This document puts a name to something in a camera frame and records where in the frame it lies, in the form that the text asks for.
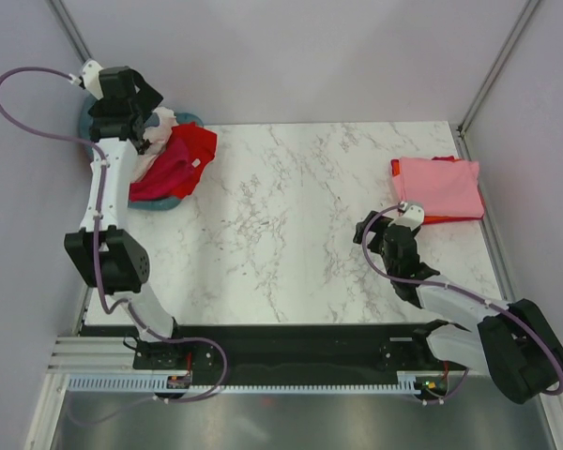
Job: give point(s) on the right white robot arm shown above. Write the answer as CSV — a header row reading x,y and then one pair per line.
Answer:
x,y
511,343

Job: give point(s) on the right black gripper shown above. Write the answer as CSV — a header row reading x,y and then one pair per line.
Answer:
x,y
377,226

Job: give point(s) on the right aluminium frame post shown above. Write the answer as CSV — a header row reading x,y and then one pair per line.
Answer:
x,y
525,16

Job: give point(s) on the teal laundry basket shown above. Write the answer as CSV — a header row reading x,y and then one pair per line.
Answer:
x,y
182,118

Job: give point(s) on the aluminium frame post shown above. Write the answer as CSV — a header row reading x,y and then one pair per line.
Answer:
x,y
525,16
70,29

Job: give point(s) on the magenta t shirt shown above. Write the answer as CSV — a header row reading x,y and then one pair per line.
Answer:
x,y
170,169

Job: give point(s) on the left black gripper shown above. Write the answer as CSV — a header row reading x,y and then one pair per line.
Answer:
x,y
147,98

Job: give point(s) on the white slotted cable duct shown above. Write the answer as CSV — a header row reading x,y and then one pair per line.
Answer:
x,y
406,384

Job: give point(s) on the white t shirt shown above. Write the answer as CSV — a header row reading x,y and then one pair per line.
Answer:
x,y
157,137

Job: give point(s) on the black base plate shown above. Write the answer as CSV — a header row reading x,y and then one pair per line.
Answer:
x,y
285,353

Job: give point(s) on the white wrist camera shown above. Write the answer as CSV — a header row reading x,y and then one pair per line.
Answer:
x,y
412,216
89,74

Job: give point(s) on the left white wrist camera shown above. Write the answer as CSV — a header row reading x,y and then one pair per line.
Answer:
x,y
89,74

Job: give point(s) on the aluminium rail profile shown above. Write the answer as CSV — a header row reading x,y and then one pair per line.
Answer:
x,y
90,355

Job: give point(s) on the left aluminium frame post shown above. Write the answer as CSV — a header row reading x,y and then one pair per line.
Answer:
x,y
70,29

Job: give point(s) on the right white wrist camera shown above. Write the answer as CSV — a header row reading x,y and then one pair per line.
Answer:
x,y
412,216

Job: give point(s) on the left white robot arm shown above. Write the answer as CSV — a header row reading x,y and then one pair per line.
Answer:
x,y
108,258

